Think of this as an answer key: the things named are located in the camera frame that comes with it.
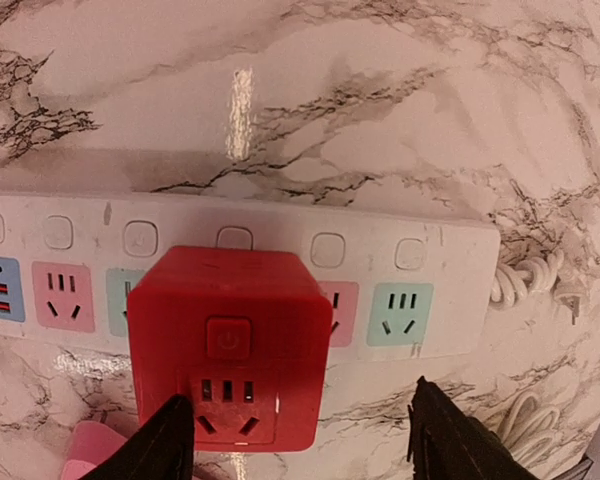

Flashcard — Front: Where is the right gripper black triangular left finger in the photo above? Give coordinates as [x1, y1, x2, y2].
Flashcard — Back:
[83, 394, 195, 480]

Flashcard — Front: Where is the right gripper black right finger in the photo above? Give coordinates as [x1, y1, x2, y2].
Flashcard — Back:
[407, 377, 534, 480]

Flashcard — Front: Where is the long white colourful power strip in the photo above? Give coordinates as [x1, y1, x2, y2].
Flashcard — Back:
[0, 192, 581, 364]

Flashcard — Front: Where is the pink triangular power socket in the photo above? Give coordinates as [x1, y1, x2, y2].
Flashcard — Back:
[60, 420, 127, 480]

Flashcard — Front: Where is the red cube socket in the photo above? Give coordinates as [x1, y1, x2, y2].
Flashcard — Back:
[127, 246, 332, 453]

